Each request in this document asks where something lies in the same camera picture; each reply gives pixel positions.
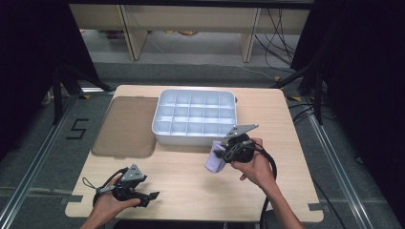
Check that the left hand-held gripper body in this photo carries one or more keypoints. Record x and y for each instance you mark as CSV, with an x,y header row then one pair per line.
x,y
129,183

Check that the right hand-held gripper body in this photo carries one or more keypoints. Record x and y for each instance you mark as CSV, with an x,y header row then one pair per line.
x,y
240,148

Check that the lilac ankle sock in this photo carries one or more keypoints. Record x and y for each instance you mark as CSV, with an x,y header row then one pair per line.
x,y
215,162

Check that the white divided storage box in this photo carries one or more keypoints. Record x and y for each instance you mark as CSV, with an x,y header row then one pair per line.
x,y
195,117

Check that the person's right hand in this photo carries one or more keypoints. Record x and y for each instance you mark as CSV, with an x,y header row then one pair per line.
x,y
258,168

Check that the person's left hand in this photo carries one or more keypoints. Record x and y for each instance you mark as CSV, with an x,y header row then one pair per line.
x,y
110,203

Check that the translucent brown box lid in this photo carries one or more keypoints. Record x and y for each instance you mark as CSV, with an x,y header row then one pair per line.
x,y
127,127

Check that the black metal stand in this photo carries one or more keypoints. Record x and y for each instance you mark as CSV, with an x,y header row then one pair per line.
x,y
58,95
318,95

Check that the grey tape strip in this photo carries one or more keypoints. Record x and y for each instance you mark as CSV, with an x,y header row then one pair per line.
x,y
315,206

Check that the beige wooden desk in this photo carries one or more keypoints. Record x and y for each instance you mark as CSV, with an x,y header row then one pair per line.
x,y
191,17

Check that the black curtain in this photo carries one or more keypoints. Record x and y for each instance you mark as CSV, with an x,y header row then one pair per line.
x,y
366,79
31,63

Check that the aluminium floor rail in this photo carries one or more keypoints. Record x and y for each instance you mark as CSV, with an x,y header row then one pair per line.
x,y
35,162
340,171

